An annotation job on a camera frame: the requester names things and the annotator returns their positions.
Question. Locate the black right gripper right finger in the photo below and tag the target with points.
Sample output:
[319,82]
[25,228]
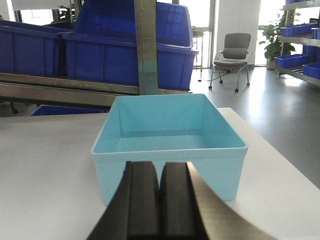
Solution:
[192,211]

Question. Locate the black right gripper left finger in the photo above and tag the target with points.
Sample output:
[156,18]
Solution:
[134,211]

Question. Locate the light blue plastic box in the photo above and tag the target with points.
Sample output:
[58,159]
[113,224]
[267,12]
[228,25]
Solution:
[169,128]

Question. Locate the far steel shelf rack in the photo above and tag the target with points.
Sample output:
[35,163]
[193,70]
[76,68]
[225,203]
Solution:
[301,39]

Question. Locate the large blue bin right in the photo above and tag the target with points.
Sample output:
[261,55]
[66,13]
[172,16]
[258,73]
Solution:
[116,62]

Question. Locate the large blue bin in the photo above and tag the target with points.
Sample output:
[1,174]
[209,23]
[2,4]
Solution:
[116,62]
[30,49]

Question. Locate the grey office chair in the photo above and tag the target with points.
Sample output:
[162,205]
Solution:
[235,55]

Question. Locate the small blue tray lower left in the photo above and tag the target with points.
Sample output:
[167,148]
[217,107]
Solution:
[291,61]

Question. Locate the small blue tray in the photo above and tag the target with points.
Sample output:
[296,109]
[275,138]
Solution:
[298,30]
[291,61]
[312,69]

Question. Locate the green potted plant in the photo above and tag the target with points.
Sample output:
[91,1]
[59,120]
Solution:
[271,32]

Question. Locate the small blue tray lower right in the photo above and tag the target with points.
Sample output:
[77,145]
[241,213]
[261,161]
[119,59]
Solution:
[312,69]

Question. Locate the tilted blue bin on top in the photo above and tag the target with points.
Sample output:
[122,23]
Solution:
[115,19]

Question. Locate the large blue bin left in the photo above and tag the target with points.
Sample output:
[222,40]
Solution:
[30,49]

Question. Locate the small blue tray upper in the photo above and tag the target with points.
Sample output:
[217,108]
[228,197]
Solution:
[298,30]

